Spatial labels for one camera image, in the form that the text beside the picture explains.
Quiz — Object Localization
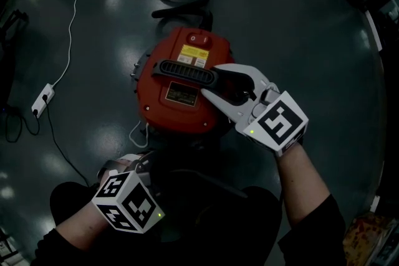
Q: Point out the white power strip cable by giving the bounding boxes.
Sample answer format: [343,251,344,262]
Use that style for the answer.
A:
[51,0,108,88]

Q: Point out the person's black clothing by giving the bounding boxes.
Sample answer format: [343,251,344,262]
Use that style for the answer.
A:
[31,164,347,266]

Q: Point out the person's left hand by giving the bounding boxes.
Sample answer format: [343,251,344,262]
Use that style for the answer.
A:
[98,154,140,182]

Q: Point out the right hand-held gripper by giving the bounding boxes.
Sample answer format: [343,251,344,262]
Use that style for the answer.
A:
[200,63,309,157]

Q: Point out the white power strip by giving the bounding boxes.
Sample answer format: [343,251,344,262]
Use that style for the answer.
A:
[31,83,55,119]

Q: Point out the long black power cable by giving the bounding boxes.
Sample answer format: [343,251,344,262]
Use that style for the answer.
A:
[45,99,91,188]

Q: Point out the patterned cardboard box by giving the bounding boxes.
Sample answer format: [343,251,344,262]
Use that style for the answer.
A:
[342,216,393,266]

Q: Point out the person's left forearm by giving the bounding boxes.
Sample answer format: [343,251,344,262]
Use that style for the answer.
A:
[54,202,110,252]

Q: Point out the person's right forearm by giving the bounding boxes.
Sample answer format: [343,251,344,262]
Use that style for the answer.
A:
[276,143,331,227]

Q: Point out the black cable with adapter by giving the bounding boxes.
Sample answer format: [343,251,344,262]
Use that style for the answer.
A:
[4,104,41,143]

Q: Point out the white vacuum power cord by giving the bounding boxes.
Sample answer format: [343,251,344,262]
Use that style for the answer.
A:
[128,120,150,149]

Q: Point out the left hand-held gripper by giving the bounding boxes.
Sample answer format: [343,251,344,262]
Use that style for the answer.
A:
[92,153,165,234]

